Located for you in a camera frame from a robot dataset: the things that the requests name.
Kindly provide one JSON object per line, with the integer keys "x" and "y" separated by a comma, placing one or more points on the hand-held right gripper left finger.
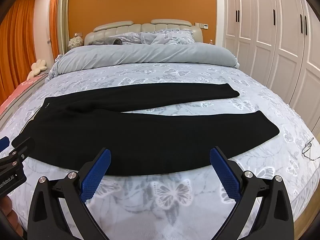
{"x": 97, "y": 172}

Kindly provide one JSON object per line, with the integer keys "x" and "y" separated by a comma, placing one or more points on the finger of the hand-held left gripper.
{"x": 3, "y": 143}
{"x": 23, "y": 145}

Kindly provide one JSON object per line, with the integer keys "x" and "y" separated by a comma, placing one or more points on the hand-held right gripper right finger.
{"x": 225, "y": 172}

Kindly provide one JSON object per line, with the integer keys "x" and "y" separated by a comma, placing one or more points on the black pants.
{"x": 150, "y": 135}

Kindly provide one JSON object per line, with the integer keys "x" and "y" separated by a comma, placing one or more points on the person's left hand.
{"x": 10, "y": 215}

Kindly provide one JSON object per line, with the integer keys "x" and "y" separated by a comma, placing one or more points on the white drawer bench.
{"x": 22, "y": 100}

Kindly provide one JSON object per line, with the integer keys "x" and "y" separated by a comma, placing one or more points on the pink bench cushion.
{"x": 17, "y": 90}

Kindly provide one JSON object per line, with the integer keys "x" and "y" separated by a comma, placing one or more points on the bed with butterfly print sheet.
{"x": 175, "y": 195}

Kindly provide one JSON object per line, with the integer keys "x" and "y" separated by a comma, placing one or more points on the white flower-shaped cushion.
{"x": 37, "y": 67}

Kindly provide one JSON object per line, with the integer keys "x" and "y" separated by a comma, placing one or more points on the eyeglasses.
{"x": 308, "y": 148}

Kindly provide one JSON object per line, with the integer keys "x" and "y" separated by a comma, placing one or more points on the wide orange curtain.
{"x": 17, "y": 50}

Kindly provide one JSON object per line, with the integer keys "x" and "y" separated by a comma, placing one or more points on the white flower bouquet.
{"x": 75, "y": 42}

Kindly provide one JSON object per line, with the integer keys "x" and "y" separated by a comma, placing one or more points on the grey duvet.
{"x": 150, "y": 57}

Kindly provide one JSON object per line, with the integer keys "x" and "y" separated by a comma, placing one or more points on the narrow orange curtain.
{"x": 54, "y": 20}

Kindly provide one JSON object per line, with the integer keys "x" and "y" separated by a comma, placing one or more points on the butterfly print pillow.
{"x": 130, "y": 38}
{"x": 172, "y": 37}

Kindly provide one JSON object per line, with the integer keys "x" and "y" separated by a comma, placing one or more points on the white wardrobe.
{"x": 270, "y": 30}

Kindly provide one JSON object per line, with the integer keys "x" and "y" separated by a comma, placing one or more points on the white wall switch panel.
{"x": 202, "y": 25}

